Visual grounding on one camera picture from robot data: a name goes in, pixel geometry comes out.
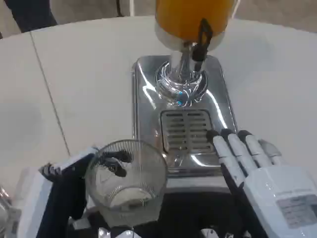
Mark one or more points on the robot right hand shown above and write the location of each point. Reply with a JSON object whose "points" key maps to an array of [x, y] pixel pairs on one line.
{"points": [[277, 188]]}

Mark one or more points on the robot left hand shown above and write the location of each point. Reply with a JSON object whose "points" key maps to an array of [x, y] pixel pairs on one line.
{"points": [[65, 188]]}

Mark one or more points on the clear ribbed glass cup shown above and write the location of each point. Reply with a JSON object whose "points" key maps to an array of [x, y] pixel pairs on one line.
{"points": [[128, 178]]}

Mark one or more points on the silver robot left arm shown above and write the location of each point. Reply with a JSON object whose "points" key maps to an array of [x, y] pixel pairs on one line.
{"points": [[3, 210]]}

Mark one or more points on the black robot torso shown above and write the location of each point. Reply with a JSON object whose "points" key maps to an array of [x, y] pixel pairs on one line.
{"points": [[188, 213]]}

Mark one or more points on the steel drip tray grid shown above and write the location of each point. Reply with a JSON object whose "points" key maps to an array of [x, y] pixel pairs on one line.
{"points": [[184, 129]]}

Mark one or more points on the orange juice dispenser steel base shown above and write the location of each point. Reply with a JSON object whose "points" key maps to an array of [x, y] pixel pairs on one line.
{"points": [[188, 81]]}

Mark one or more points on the black dispenser tap lever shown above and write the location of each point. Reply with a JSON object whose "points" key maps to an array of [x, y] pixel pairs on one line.
{"points": [[201, 44]]}

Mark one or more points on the dark background object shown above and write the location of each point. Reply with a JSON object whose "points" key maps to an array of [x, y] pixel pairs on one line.
{"points": [[34, 13]]}

